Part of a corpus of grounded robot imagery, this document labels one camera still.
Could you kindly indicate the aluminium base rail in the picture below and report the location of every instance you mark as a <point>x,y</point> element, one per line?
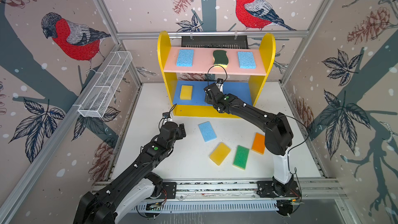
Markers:
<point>248,189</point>

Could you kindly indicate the white wire basket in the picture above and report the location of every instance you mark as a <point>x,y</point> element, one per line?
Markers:
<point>101,94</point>

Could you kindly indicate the light blue sponge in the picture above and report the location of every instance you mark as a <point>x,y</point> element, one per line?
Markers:
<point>207,131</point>
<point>185,58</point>
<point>246,60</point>

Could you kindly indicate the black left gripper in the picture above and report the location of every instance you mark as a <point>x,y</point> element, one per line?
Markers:
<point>181,131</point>

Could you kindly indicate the yellow orange sponge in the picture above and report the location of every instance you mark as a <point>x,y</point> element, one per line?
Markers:
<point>220,153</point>

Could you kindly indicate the black perforated metal tray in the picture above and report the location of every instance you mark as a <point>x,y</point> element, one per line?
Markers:
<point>220,42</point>

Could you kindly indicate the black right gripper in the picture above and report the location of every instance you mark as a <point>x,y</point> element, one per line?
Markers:
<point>205,100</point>

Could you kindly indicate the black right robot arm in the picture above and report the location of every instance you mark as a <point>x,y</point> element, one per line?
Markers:
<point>278,134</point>

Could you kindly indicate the yellow shelf unit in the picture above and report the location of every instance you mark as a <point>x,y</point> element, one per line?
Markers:
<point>247,84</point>

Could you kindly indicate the green yellow scouring sponge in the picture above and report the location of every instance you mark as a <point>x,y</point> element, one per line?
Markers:
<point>220,58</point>

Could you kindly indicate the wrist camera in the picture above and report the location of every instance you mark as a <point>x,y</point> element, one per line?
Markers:
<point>219,84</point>
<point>166,117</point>

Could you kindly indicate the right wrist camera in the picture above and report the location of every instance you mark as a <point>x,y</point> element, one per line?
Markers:
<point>219,84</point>

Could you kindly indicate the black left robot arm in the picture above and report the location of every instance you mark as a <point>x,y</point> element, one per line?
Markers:
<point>133,185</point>

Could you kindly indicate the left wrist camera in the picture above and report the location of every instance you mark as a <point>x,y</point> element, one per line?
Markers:
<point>166,117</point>

